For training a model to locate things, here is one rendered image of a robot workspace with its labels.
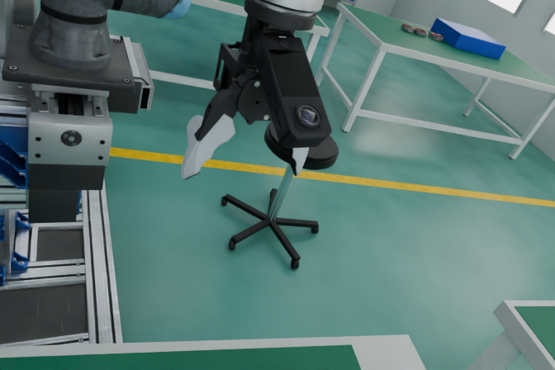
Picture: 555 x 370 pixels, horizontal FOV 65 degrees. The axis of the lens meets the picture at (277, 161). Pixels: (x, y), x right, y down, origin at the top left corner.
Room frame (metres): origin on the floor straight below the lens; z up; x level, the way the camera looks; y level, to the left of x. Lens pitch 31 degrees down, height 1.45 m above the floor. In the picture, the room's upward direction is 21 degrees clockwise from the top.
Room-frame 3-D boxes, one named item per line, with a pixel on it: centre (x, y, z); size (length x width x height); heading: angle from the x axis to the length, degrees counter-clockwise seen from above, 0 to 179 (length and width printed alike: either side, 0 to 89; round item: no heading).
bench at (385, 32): (3.89, -1.05, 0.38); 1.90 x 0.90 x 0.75; 115
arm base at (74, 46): (0.79, 0.47, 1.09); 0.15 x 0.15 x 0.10
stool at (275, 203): (1.74, -0.09, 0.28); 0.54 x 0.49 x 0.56; 25
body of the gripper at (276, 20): (0.45, 0.05, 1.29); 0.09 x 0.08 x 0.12; 34
